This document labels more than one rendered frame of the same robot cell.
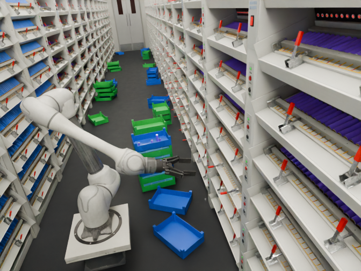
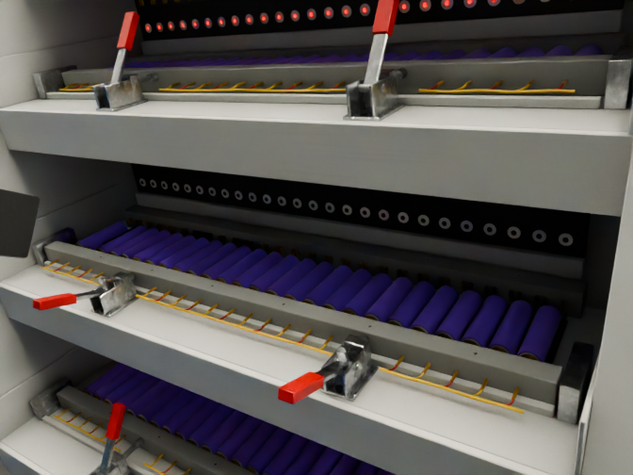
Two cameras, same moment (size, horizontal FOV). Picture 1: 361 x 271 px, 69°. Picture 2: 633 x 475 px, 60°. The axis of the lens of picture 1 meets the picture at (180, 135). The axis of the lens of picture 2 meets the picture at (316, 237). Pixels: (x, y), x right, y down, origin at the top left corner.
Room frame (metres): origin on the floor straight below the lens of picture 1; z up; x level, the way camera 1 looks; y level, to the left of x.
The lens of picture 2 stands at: (0.92, 0.05, 0.65)
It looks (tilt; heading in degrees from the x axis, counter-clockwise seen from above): 8 degrees down; 309
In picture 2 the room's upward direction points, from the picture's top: 5 degrees clockwise
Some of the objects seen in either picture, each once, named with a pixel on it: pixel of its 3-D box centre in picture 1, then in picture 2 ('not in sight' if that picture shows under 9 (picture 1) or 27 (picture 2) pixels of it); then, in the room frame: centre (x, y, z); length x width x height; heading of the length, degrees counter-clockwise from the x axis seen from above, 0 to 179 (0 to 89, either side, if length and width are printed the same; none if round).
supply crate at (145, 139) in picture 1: (151, 139); not in sight; (1.99, 0.25, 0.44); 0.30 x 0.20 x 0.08; 105
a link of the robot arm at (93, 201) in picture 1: (93, 203); not in sight; (1.26, 0.55, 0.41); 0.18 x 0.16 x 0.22; 169
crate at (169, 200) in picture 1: (171, 199); not in sight; (1.68, 0.12, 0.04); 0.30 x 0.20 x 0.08; 69
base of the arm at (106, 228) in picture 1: (96, 224); not in sight; (1.23, 0.55, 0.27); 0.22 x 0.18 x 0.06; 7
